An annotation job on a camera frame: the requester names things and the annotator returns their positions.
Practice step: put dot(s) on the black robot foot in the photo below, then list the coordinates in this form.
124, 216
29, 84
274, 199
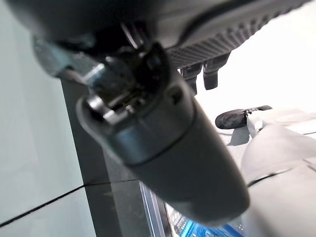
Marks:
230, 119

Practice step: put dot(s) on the dark grey cabinet panel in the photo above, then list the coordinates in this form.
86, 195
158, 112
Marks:
98, 168

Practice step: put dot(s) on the blue plastic basket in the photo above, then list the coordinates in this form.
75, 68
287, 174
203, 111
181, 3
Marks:
172, 222

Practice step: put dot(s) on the dark right robot hand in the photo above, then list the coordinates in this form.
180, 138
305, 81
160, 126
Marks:
177, 158

